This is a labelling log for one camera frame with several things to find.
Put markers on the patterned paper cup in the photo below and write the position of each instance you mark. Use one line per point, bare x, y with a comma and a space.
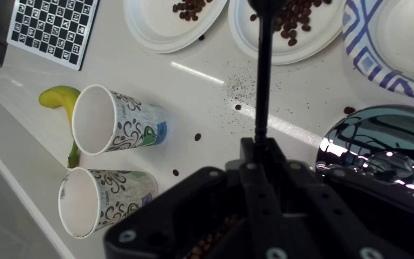
106, 202
121, 123

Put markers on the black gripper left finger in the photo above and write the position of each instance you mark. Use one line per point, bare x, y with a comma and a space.
187, 217

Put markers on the large white paper plate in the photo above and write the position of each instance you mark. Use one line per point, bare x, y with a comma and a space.
168, 31

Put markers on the black ladle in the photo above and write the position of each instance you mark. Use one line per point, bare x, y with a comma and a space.
263, 73

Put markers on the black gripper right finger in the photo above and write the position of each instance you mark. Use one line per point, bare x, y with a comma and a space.
359, 221

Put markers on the small white paper plate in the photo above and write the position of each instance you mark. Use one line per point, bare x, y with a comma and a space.
312, 41

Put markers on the blue patterned paper bowl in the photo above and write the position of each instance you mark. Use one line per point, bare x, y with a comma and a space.
398, 44

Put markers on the yellow banana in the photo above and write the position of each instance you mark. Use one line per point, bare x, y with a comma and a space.
56, 97

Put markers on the black white checkerboard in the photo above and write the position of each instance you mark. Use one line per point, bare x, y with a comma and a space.
53, 29

